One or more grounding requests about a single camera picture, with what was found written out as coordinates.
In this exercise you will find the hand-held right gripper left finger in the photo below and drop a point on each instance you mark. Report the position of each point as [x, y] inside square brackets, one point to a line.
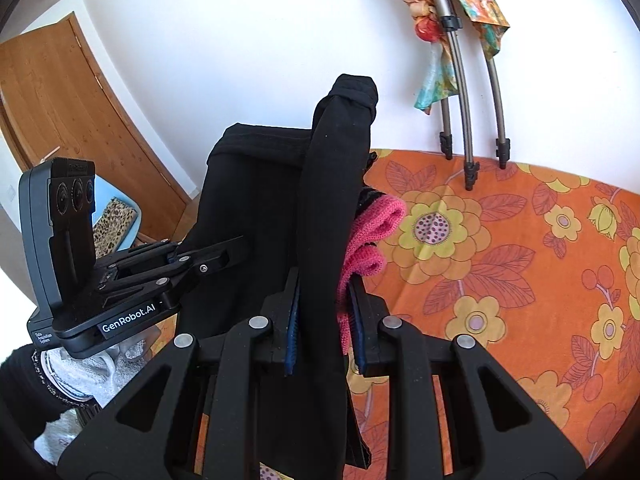
[292, 332]

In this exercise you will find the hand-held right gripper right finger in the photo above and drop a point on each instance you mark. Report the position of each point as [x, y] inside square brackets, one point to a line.
[359, 342]

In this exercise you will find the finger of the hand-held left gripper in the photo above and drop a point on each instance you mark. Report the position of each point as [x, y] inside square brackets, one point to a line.
[215, 257]
[150, 251]

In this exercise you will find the black thick pants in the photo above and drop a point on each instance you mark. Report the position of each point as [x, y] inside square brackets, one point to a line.
[260, 200]

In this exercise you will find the pink knitted cloth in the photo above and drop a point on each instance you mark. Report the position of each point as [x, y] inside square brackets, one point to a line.
[375, 225]

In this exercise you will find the light blue chair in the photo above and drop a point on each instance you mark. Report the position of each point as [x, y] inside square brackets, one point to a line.
[135, 225]

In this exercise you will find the leopard print cushion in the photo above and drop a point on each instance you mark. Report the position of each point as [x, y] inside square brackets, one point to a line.
[112, 225]

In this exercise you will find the orange floral bedsheet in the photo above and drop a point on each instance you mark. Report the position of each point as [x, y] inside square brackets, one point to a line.
[500, 285]

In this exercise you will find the wooden door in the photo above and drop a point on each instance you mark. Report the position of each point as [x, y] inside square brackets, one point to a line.
[75, 100]

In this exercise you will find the colourful knotted scarf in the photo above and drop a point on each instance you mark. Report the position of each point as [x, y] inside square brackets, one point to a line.
[425, 25]

